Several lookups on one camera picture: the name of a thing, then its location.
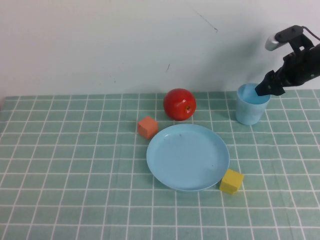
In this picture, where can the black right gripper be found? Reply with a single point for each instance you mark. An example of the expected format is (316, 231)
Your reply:
(300, 67)

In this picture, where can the light blue plastic cup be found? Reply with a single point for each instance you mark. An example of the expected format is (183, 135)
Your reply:
(248, 112)

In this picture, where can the light blue round plate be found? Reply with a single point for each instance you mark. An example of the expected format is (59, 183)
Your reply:
(187, 157)

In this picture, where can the red apple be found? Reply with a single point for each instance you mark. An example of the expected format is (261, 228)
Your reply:
(178, 105)

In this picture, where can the yellow foam block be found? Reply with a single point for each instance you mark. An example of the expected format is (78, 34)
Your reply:
(231, 181)

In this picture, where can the orange foam block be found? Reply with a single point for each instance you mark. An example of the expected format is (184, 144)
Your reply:
(147, 127)

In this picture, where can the green checked tablecloth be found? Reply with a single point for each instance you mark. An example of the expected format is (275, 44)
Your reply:
(75, 162)

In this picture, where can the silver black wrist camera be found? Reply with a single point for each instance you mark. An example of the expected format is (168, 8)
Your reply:
(273, 42)

